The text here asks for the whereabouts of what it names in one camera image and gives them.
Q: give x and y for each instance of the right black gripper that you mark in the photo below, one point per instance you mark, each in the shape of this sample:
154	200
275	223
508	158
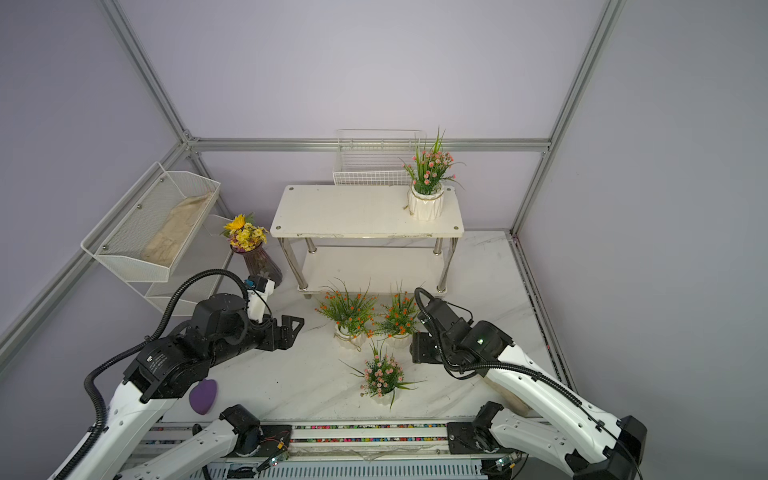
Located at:
421	347

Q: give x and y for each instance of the beige cloth in basket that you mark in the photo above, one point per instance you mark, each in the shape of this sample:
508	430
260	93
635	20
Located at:
166	244

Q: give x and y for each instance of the purple glass vase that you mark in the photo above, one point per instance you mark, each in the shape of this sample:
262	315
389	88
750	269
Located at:
259	263

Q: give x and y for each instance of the yellow artificial flower bouquet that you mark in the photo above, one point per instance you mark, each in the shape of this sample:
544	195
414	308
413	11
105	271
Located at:
243	236

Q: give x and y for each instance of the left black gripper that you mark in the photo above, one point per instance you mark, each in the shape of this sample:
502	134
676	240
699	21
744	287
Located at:
269	326

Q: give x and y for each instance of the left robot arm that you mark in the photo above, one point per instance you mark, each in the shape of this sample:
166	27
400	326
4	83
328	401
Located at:
135	388

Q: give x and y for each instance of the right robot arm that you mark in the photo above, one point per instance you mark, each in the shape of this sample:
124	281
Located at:
608	447

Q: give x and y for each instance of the beige work glove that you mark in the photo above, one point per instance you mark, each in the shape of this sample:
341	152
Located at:
511	400

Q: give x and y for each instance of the orange flower pot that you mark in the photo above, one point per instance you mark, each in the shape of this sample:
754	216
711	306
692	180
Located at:
350	312
398	321

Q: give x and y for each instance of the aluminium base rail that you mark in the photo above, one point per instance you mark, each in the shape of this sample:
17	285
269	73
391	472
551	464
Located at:
391	439

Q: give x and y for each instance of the white wire wall basket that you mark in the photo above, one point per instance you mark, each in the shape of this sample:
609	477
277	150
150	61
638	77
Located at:
374	157

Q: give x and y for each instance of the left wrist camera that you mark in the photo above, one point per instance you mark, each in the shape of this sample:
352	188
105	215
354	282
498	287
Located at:
259	289

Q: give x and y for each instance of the white mesh upper wall basket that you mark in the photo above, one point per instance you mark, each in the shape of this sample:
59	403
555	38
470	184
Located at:
119	239

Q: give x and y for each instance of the white two-tier metal rack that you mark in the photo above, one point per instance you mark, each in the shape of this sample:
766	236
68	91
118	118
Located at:
365	238

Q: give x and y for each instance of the pink flower pot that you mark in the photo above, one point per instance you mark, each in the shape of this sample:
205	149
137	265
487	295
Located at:
382	376
429	168

